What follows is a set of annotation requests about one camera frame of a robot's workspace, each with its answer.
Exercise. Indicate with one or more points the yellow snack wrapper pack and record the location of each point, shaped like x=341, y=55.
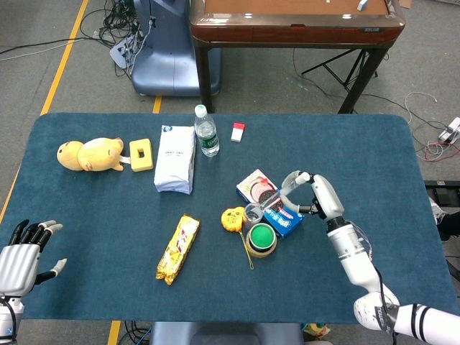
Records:
x=178, y=248

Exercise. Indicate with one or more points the colourful printed bag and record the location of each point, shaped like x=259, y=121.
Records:
x=316, y=330

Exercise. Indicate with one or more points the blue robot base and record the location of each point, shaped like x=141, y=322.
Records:
x=165, y=61

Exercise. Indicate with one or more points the white power strip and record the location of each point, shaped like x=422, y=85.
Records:
x=451, y=131

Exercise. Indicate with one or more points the clear glass beaker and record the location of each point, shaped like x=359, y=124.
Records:
x=251, y=217

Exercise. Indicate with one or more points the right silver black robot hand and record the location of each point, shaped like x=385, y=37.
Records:
x=327, y=197

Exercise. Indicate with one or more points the small red white box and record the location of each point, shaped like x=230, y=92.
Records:
x=237, y=133

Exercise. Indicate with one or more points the white mahjong tile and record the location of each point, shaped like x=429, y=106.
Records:
x=362, y=4

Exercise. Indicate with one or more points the clear water bottle green label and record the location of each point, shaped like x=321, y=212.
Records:
x=207, y=138

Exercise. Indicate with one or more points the black floor equipment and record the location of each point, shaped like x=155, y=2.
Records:
x=443, y=192

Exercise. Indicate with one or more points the yellow plush toy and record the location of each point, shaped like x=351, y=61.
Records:
x=93, y=154

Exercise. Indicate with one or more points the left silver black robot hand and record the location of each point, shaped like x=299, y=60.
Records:
x=16, y=267

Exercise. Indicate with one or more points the black white shoe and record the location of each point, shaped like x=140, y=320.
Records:
x=451, y=224

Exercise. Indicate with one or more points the clear plastic tube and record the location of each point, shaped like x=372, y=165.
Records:
x=273, y=199

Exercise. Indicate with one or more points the white paper package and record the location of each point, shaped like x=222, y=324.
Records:
x=174, y=169

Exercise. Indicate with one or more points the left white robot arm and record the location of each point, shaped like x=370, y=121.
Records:
x=8, y=318

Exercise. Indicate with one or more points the blue grey robot chassis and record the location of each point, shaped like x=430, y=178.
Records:
x=226, y=334

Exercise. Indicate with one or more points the brown mahjong table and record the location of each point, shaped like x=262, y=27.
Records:
x=294, y=30

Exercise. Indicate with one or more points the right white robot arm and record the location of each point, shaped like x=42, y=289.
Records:
x=354, y=255

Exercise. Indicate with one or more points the blue table mat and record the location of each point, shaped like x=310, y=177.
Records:
x=323, y=143

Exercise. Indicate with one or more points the yellow sponge block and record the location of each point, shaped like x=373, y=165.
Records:
x=136, y=163

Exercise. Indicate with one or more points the grey power strip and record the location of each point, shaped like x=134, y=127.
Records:
x=120, y=54

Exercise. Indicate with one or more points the blue cookie box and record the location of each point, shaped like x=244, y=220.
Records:
x=284, y=221

